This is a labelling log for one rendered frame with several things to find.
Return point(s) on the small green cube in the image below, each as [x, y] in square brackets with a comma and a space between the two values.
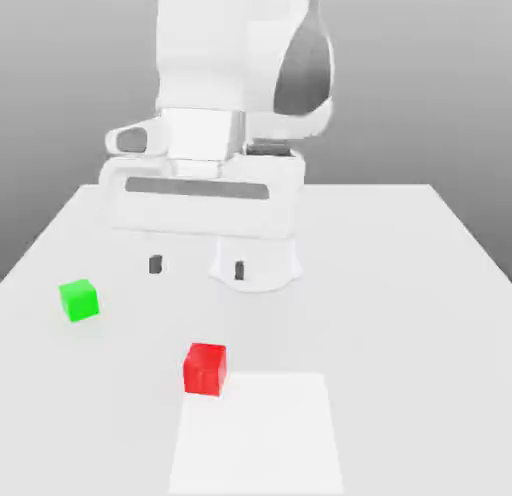
[79, 302]

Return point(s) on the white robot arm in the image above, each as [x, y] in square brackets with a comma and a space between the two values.
[208, 56]

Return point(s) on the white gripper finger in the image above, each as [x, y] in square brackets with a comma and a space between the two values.
[239, 270]
[155, 264]

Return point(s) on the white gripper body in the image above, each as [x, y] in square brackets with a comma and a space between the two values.
[200, 214]

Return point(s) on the small red cube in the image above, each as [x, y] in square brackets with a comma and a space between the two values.
[204, 370]

